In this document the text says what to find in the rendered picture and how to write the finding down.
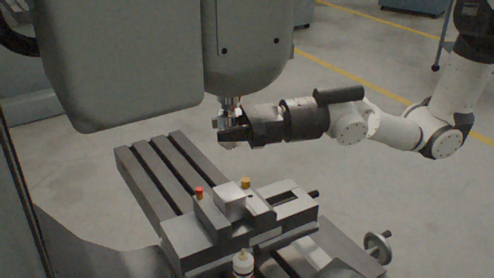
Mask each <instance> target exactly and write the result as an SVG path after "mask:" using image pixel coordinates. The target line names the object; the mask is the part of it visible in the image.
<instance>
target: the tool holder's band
mask: <svg viewBox="0 0 494 278"><path fill-rule="evenodd" d="M241 117H242V111H241V110H240V109H239V108H236V109H235V112H234V113H233V114H226V113H224V112H223V109H222V108H220V109H219V110H217V118H218V119H219V120H222V121H225V122H232V121H237V120H239V119H240V118H241Z"/></svg>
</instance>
